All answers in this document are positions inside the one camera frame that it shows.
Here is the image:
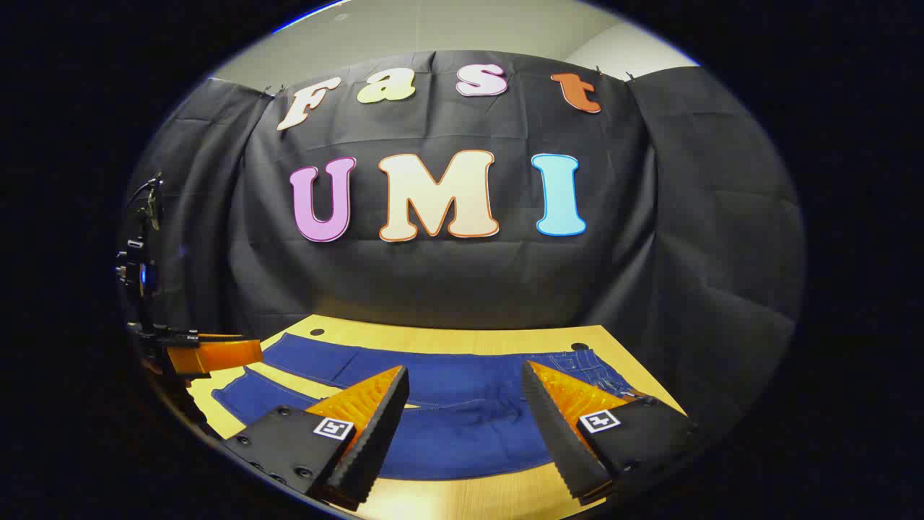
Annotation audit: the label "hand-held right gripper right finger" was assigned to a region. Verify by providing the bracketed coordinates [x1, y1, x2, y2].
[521, 360, 699, 506]

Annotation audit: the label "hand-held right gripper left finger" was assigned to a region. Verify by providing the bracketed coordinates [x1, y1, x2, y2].
[219, 365, 410, 510]

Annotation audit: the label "blue denim jeans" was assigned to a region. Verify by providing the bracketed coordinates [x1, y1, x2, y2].
[212, 332, 643, 481]

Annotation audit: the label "black backdrop cloth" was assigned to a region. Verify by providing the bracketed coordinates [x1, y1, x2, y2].
[119, 49, 806, 449]

